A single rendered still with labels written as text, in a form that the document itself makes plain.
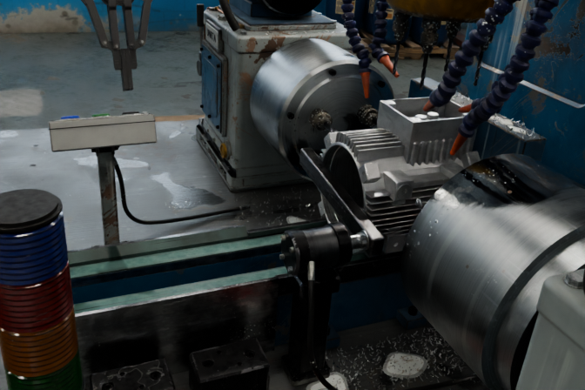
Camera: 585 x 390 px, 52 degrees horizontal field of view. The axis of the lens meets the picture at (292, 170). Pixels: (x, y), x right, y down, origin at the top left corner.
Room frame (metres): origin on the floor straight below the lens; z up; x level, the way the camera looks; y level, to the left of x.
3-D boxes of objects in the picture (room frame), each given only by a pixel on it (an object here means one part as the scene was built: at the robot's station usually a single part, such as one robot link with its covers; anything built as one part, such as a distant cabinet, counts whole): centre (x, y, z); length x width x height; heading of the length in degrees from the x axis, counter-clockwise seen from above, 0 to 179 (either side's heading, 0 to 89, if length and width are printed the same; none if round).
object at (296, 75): (1.21, -0.03, 1.04); 0.37 x 0.25 x 0.25; 24
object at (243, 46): (1.43, 0.07, 0.99); 0.35 x 0.31 x 0.37; 24
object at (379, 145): (0.89, -0.17, 1.01); 0.20 x 0.19 x 0.19; 113
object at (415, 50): (6.05, -0.84, 0.37); 1.20 x 0.80 x 0.74; 105
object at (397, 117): (0.90, -0.21, 1.11); 0.12 x 0.11 x 0.07; 113
